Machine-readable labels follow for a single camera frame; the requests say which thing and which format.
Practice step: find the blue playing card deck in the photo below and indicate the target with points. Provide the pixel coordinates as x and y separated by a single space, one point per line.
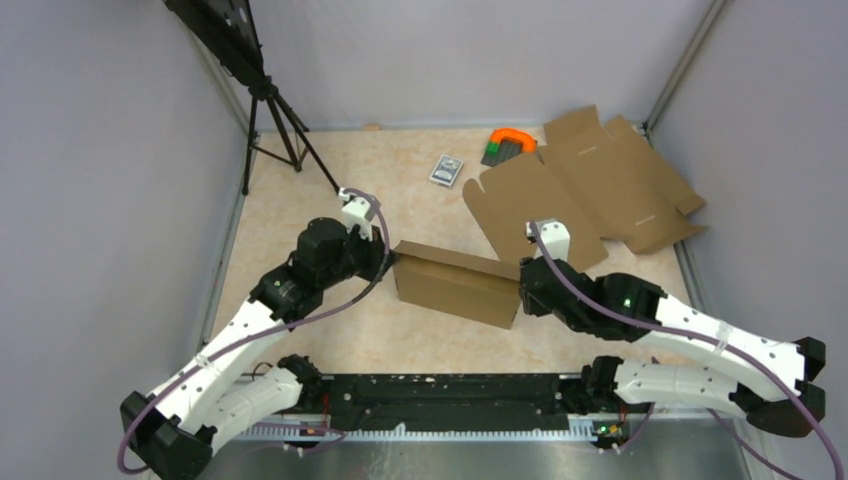
446 171

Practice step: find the black tripod stand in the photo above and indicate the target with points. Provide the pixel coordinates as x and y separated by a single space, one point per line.
291 129

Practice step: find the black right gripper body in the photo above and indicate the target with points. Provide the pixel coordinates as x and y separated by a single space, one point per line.
533 307

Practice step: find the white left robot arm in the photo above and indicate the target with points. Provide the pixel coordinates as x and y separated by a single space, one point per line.
175 429

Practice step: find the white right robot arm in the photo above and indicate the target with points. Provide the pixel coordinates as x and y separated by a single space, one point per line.
766 382

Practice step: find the grey toy brick plate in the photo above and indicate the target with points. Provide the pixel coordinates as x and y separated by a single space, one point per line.
508 150

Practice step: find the orange curved toy piece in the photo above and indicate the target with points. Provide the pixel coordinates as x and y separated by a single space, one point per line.
530 144

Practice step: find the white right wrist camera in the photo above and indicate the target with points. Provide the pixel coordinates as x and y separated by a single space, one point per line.
553 234

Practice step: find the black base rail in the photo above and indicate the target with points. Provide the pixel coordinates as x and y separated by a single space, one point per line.
452 402

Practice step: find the black perforated board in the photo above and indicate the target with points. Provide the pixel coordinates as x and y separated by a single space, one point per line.
227 29

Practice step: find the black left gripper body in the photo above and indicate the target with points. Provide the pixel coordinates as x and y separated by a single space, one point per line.
360 257

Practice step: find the brown cardboard box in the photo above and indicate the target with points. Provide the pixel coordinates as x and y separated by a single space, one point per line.
602 180
468 286

